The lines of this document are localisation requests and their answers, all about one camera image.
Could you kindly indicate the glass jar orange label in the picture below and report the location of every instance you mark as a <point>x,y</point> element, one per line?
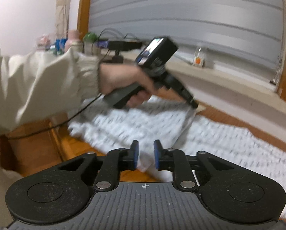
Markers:
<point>199,56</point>

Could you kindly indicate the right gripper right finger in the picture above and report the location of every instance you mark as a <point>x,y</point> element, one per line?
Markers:
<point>177,162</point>

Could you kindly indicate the black box on sill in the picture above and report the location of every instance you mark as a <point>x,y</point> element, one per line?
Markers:
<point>124,44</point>

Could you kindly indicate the blue packet on sill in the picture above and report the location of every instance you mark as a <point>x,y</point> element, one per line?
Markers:
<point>103,44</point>

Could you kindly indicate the beige cable grommet plate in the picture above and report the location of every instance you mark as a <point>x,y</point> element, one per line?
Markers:
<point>200,108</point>

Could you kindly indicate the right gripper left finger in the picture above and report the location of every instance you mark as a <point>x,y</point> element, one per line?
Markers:
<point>115,162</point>

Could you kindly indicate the beige window sill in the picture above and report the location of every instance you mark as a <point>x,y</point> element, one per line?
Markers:
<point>243,99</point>

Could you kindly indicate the person's left hand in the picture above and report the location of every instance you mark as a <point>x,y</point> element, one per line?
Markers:
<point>115,76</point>

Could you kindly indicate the black power adapter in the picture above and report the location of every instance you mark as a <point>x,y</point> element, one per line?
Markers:
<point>117,58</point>

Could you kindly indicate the grey window blind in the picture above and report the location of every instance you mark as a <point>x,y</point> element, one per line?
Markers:
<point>248,29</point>

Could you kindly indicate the pink bottle on sill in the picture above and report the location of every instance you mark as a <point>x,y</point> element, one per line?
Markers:
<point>74,41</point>

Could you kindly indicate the white patterned garment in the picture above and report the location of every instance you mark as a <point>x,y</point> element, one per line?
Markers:
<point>177,126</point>

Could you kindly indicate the clear blind cord weight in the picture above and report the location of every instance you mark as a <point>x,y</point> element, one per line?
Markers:
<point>277,71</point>

